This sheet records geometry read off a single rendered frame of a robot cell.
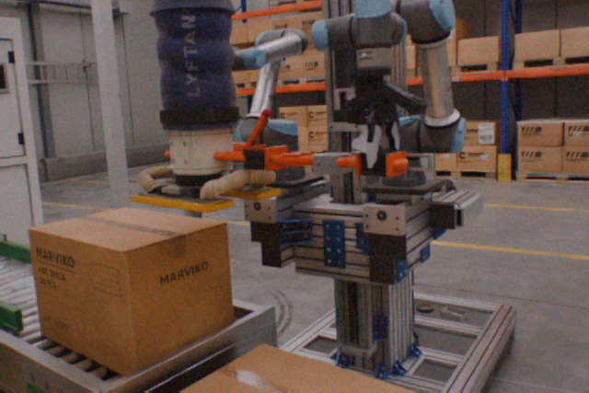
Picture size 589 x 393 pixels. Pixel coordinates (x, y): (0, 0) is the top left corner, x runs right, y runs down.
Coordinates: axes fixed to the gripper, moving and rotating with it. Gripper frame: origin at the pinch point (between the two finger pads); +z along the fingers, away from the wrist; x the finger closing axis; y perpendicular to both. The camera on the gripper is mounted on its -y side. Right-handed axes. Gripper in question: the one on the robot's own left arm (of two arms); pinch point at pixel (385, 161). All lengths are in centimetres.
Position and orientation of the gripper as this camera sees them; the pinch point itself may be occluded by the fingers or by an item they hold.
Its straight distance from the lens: 120.5
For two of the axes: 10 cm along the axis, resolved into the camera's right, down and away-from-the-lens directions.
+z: 0.5, 9.9, 1.3
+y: -7.5, -0.5, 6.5
